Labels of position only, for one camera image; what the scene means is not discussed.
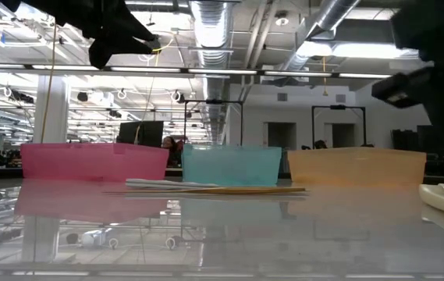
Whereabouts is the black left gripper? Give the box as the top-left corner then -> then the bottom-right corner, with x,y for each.
21,0 -> 158,69

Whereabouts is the teal patterned handle knife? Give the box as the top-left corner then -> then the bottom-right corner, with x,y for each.
125,178 -> 221,191

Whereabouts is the gold table knife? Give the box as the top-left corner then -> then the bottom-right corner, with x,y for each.
103,186 -> 307,196

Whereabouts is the black monitor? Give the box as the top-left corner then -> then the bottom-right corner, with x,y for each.
117,120 -> 165,149

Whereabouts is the orange plastic bin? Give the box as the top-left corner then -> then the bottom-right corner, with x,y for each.
287,147 -> 428,187

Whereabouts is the white building column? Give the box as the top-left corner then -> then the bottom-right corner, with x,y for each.
32,74 -> 71,144

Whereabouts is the long overhead light bar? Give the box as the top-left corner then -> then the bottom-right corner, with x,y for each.
0,62 -> 414,83

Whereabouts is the person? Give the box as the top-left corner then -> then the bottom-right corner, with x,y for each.
161,136 -> 184,168

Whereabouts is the pink plastic bin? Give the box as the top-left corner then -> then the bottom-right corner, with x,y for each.
20,142 -> 170,183

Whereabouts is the teal plastic bin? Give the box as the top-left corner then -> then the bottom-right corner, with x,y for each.
181,144 -> 283,187

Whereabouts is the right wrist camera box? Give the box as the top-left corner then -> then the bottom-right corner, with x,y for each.
371,66 -> 437,110

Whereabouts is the silver ventilation duct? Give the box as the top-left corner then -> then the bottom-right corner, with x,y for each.
189,0 -> 235,144
279,0 -> 363,73

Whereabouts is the yellow hanging cable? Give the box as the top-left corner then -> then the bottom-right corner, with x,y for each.
40,23 -> 59,144

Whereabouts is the black rig frame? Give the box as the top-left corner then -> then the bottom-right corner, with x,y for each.
311,104 -> 368,150
183,99 -> 245,148

